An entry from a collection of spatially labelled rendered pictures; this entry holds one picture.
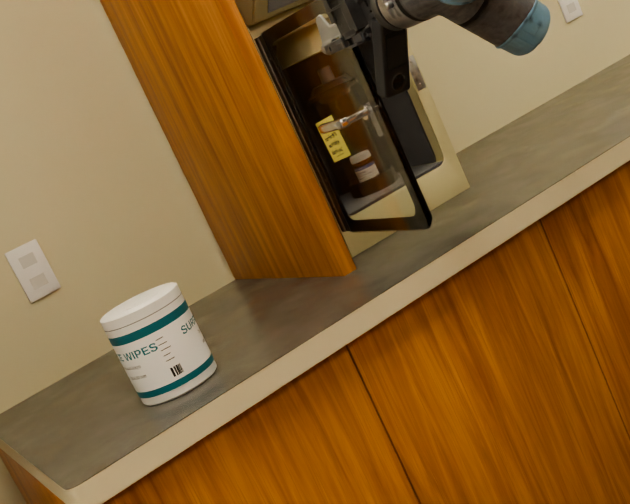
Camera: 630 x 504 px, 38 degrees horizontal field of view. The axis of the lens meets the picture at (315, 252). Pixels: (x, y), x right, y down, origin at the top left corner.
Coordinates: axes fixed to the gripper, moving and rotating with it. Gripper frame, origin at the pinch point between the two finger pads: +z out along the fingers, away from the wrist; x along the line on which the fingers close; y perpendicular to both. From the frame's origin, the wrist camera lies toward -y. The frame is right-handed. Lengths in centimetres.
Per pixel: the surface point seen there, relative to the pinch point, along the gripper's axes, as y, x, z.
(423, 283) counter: -39.3, 1.4, 0.6
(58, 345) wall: -31, 43, 74
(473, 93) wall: -26, -82, 74
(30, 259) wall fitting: -13, 40, 73
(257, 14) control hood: 11.2, -6.1, 26.9
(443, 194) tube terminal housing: -35, -30, 31
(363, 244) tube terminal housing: -35.8, -8.5, 30.5
